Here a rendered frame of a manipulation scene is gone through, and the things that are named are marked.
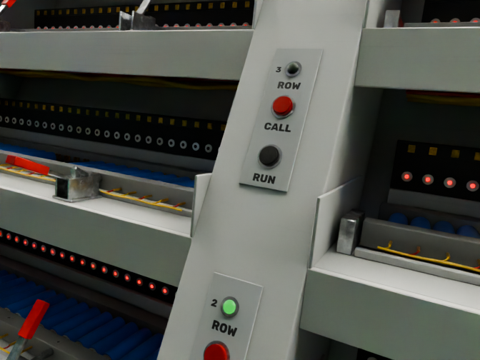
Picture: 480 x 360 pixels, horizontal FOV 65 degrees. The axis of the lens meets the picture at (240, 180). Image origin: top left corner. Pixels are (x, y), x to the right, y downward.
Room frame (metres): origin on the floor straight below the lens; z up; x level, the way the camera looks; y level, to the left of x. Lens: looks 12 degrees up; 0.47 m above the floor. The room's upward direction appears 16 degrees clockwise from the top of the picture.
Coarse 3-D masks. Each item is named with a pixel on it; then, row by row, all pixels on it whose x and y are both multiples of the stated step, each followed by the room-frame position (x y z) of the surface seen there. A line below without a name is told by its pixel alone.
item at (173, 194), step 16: (0, 160) 0.49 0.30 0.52; (32, 160) 0.46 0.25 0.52; (48, 160) 0.46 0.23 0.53; (32, 176) 0.44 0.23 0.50; (48, 176) 0.45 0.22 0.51; (80, 176) 0.43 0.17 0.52; (112, 176) 0.41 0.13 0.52; (128, 176) 0.41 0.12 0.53; (128, 192) 0.39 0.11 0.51; (144, 192) 0.39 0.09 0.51; (160, 192) 0.38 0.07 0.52; (176, 192) 0.37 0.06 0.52; (192, 192) 0.36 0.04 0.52; (176, 208) 0.35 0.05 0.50
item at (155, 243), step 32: (0, 128) 0.69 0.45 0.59; (160, 160) 0.53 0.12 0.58; (192, 160) 0.51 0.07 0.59; (0, 192) 0.41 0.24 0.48; (32, 192) 0.40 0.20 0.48; (0, 224) 0.42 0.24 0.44; (32, 224) 0.40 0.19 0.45; (64, 224) 0.38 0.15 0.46; (96, 224) 0.35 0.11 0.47; (128, 224) 0.34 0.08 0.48; (160, 224) 0.33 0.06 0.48; (192, 224) 0.30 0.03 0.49; (96, 256) 0.36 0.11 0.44; (128, 256) 0.34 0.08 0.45; (160, 256) 0.33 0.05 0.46
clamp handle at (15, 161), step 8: (8, 160) 0.32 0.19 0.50; (16, 160) 0.32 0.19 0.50; (24, 160) 0.33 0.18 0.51; (24, 168) 0.33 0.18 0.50; (32, 168) 0.34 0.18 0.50; (40, 168) 0.34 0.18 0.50; (48, 168) 0.35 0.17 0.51; (72, 168) 0.38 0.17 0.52; (56, 176) 0.37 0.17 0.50; (64, 176) 0.37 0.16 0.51; (72, 176) 0.39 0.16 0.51
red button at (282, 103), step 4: (280, 96) 0.28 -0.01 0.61; (284, 96) 0.28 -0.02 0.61; (276, 100) 0.28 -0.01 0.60; (280, 100) 0.28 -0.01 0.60; (284, 100) 0.28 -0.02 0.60; (288, 100) 0.28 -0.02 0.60; (276, 104) 0.28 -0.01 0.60; (280, 104) 0.28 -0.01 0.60; (284, 104) 0.28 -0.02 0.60; (288, 104) 0.28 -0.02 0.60; (292, 104) 0.28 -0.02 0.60; (276, 108) 0.28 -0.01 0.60; (280, 108) 0.28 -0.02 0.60; (284, 108) 0.28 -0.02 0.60; (288, 108) 0.28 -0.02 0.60; (276, 112) 0.28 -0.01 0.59; (280, 112) 0.28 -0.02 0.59; (284, 112) 0.28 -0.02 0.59; (288, 112) 0.28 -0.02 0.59
